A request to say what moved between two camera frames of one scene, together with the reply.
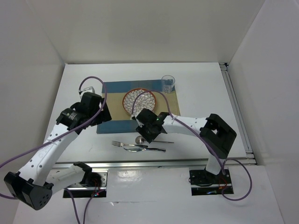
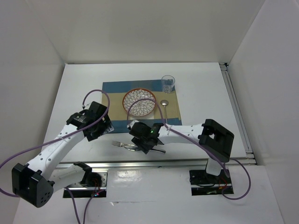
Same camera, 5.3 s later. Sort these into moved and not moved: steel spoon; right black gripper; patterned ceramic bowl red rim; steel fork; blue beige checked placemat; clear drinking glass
Moved: steel spoon; right black gripper
Not moved: clear drinking glass; blue beige checked placemat; patterned ceramic bowl red rim; steel fork
